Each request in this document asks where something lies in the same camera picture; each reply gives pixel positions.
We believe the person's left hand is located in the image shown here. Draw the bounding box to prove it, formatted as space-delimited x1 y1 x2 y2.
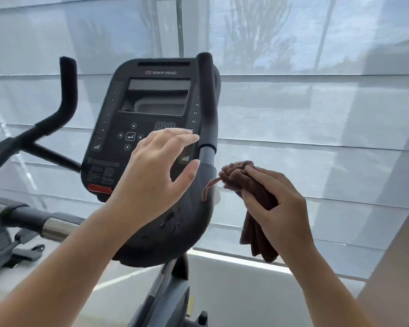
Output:
106 128 201 233

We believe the person's right hand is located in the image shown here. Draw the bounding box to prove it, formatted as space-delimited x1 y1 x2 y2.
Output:
241 166 315 262

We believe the brown towel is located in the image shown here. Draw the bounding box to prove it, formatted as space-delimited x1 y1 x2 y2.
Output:
201 161 280 263

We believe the person's right forearm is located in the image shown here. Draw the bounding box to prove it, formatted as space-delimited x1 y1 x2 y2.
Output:
280 242 377 327

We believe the person's left forearm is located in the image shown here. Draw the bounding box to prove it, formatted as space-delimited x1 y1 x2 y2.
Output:
0 200 138 327

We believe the black exercise bike console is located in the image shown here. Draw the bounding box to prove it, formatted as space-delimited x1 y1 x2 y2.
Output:
81 58 222 203

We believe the grey exercise machine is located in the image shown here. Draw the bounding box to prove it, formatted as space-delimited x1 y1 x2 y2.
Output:
0 194 86 280

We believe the grey exercise bike frame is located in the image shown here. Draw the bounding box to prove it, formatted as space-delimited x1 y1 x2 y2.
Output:
128 250 209 327

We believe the grey window frame post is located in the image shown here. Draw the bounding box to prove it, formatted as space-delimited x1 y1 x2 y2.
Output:
175 0 185 59

